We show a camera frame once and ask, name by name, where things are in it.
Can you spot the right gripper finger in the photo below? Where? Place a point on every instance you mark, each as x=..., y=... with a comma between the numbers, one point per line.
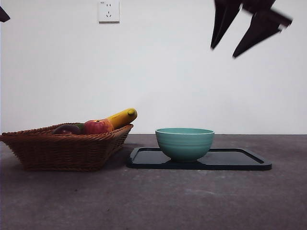
x=225, y=19
x=259, y=31

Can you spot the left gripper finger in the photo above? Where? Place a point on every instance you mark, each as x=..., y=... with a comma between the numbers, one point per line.
x=3, y=15

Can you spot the dark red plum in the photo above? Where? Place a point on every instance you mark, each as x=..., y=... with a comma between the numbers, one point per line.
x=66, y=130

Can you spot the teal ribbed bowl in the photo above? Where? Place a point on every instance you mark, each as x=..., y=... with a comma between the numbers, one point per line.
x=184, y=146

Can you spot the black rectangular tray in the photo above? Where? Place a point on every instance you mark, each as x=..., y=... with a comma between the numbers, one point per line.
x=227, y=160

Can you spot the green fruit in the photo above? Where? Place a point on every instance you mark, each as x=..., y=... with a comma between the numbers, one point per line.
x=80, y=127

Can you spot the yellow banana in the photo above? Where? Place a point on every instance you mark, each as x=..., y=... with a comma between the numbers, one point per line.
x=122, y=117

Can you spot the red apple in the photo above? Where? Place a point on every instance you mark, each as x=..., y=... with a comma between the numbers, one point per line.
x=95, y=128

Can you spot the brown wicker basket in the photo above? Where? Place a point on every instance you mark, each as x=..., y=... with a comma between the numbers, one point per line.
x=60, y=153

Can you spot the white wall socket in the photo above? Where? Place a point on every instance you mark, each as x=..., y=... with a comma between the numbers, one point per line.
x=108, y=13

